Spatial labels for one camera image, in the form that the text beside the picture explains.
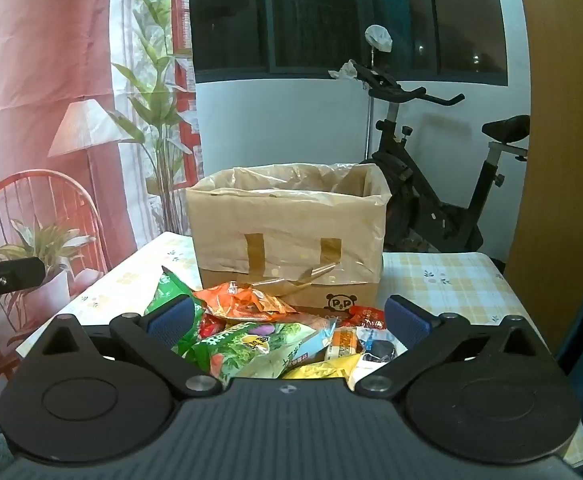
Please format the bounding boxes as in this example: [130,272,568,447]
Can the white blue cookie packet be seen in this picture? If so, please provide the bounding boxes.
[357,327,406,364]

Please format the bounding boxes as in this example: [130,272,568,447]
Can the yellow snack packet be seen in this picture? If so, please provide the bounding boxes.
[283,353,362,380]

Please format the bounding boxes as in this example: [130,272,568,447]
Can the black exercise bike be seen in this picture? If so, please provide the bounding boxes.
[343,60,530,252]

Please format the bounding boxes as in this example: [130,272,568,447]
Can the wooden wardrobe panel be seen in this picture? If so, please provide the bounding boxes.
[505,0,583,351]

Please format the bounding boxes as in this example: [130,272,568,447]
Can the blue biscuit package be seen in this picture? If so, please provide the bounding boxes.
[283,313,337,370]

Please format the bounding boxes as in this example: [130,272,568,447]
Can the printed room scene curtain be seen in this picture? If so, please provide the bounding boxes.
[0,0,203,394]

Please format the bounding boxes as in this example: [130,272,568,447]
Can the green vegetable snack bag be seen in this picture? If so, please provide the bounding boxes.
[183,322,316,387]

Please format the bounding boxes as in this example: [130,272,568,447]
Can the brown cardboard box with liner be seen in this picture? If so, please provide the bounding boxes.
[185,164,390,311]

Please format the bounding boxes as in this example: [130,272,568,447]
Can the dark window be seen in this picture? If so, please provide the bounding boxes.
[190,0,507,86]

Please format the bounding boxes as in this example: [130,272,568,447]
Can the orange chip bag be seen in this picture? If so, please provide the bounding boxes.
[194,281,297,322]

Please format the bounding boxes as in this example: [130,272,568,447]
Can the red snack packet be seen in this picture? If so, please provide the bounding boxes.
[341,306,386,330]

